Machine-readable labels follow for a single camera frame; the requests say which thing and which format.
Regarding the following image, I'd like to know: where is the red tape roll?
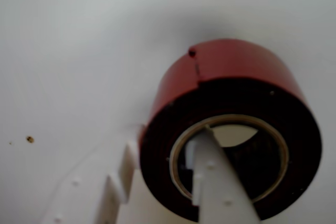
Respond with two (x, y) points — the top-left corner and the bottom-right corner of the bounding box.
(139, 39), (323, 222)

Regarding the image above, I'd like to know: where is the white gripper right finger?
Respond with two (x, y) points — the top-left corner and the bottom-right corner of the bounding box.
(185, 124), (262, 224)

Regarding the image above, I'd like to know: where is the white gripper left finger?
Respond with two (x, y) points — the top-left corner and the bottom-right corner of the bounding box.
(40, 123), (146, 224)

